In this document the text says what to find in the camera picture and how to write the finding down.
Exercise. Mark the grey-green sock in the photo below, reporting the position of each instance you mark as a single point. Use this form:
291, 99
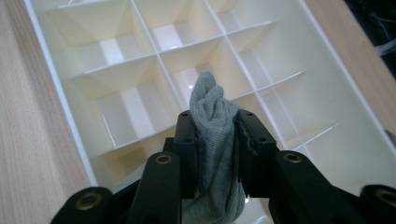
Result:
214, 130

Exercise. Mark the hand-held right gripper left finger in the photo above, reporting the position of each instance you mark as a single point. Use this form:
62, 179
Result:
186, 155

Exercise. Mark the white divided storage box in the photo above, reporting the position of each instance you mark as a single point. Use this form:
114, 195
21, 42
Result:
124, 62

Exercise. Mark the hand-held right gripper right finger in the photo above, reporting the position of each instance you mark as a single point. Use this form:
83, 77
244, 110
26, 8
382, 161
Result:
257, 155

